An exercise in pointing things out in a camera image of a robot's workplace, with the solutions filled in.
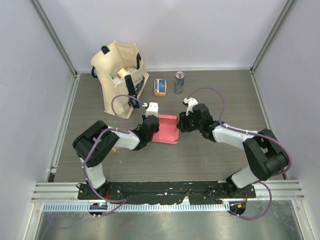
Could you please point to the beige canvas tote bag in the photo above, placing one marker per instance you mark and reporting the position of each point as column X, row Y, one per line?
column 105, row 66

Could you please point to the aluminium corner post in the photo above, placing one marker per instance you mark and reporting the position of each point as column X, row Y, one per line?
column 285, row 11
column 53, row 35

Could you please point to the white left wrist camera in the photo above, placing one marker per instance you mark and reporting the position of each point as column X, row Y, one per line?
column 152, row 109

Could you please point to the aluminium front rail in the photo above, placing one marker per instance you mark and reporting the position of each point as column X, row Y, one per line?
column 277, row 189

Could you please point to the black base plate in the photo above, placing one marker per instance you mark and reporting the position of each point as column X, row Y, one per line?
column 165, row 192

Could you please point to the clear plastic bottle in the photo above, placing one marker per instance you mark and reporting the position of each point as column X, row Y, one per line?
column 117, row 80

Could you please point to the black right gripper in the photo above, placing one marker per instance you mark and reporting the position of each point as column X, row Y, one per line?
column 183, row 124

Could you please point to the pink paper box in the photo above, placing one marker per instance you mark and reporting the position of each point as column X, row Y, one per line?
column 168, row 132

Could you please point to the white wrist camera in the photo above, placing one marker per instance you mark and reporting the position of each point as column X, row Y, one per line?
column 152, row 109
column 190, row 103

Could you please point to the orange sponge blue label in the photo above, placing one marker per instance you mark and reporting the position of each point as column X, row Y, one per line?
column 160, row 87

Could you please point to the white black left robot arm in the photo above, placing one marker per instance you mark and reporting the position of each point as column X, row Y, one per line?
column 95, row 143

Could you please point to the aluminium corner post right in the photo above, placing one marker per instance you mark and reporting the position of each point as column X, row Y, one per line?
column 285, row 11

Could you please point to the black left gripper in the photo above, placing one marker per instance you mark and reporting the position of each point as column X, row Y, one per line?
column 144, row 117

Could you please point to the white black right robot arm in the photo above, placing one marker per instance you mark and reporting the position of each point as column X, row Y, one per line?
column 265, row 157

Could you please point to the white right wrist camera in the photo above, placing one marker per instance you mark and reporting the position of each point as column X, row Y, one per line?
column 190, row 103

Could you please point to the silver energy drink can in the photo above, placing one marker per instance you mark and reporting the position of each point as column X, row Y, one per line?
column 179, row 82

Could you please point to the slotted cable duct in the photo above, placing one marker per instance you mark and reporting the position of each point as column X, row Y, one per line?
column 185, row 206

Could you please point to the aluminium corner post left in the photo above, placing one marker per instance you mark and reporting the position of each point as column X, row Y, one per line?
column 53, row 35

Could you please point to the cream lotion bottle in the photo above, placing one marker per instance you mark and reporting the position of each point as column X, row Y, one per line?
column 122, row 73

